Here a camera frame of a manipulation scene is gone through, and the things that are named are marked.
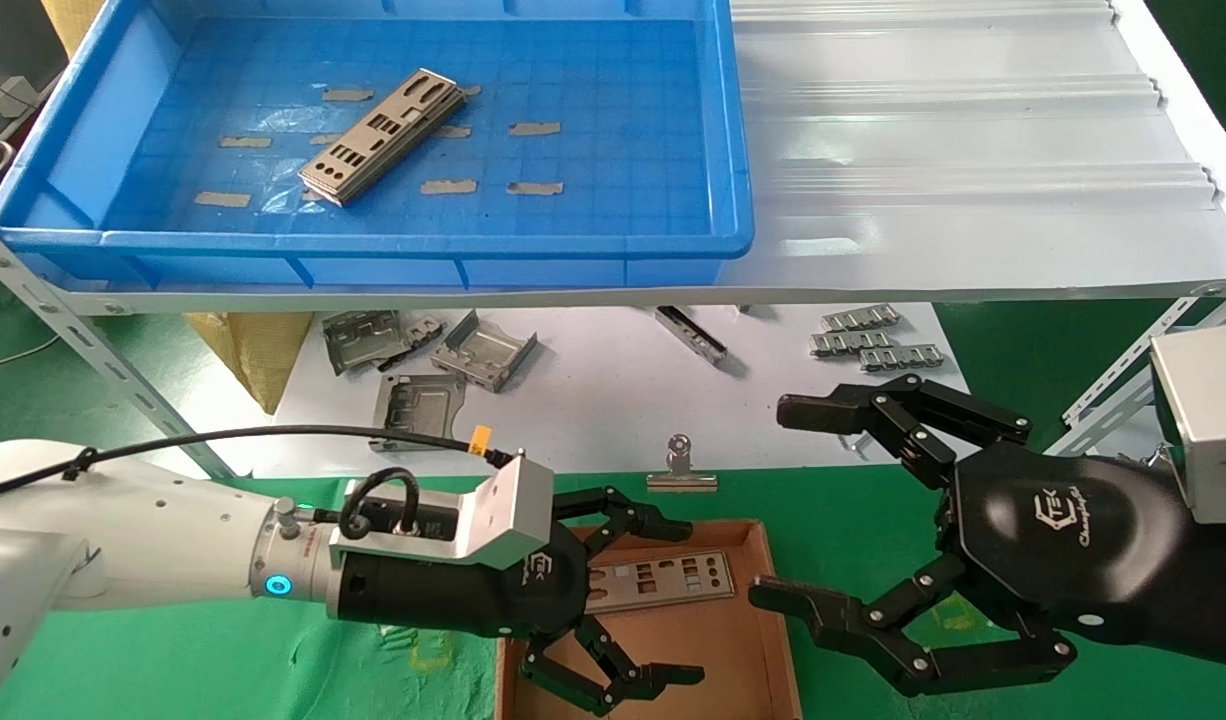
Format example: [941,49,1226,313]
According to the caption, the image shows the folded grey metal bracket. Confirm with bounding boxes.
[430,309,540,394]

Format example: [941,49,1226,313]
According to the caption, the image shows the white paper sheet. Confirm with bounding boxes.
[253,305,972,479]

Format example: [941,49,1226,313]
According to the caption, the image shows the brown cardboard box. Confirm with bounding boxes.
[495,518,802,720]

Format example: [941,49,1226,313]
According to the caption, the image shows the grey stamped metal bracket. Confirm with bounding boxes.
[321,310,414,378]

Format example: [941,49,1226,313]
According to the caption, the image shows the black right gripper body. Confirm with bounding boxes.
[936,442,1194,643]

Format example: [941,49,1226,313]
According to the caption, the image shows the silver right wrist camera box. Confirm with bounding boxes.
[1150,322,1226,525]

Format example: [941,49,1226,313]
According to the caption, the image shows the yellow woven bag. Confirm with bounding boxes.
[183,312,316,415]
[41,0,104,56]

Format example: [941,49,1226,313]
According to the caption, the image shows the flat stamped metal plate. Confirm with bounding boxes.
[368,373,468,453]

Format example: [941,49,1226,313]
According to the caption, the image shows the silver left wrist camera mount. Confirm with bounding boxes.
[328,455,556,573]

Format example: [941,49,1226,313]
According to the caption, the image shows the notched silver metal strip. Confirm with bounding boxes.
[809,330,899,358]
[859,343,949,374]
[821,303,902,333]

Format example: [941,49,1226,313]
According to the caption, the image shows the blue plastic tray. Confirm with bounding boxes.
[0,0,756,291]

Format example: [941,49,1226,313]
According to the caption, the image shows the long narrow metal strip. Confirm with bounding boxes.
[655,306,730,367]

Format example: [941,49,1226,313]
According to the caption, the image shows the clear crumpled film patch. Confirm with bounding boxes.
[261,160,309,213]

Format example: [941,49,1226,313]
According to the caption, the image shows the white corrugated shelf panel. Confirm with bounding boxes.
[33,0,1226,319]

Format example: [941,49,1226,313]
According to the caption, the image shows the metal shield plates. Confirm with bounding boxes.
[583,549,736,615]
[298,68,466,208]

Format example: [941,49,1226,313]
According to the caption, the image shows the silver binder clip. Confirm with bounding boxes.
[646,434,720,494]

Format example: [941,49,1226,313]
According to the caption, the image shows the green cloth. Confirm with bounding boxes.
[0,465,1226,720]

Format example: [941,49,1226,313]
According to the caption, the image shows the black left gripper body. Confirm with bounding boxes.
[333,518,590,639]

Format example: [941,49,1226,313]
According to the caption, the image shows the slotted metal angle brace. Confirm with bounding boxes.
[1061,283,1226,459]
[0,215,239,481]

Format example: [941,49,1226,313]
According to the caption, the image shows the small dark metal part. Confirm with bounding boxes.
[377,316,446,373]

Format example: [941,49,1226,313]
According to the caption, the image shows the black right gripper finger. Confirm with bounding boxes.
[748,555,1079,698]
[776,373,1034,491]

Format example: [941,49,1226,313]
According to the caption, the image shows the short looped black cable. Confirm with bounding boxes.
[338,467,421,541]

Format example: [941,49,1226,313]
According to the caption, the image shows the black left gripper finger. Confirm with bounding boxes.
[518,615,706,717]
[553,486,694,561]

